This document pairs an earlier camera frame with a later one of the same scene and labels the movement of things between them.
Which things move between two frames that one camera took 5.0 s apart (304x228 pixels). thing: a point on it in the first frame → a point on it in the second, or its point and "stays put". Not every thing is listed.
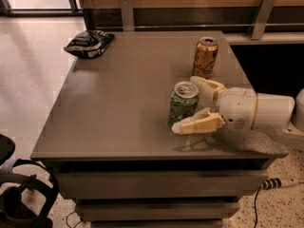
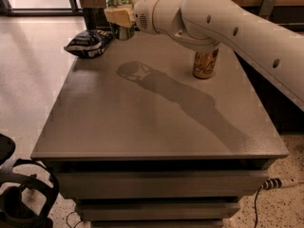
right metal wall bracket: x=267 y=5 stays put
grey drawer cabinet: x=118 y=158 stays put
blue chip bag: x=89 y=44 stays put
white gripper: x=237 y=107 → x=142 y=13
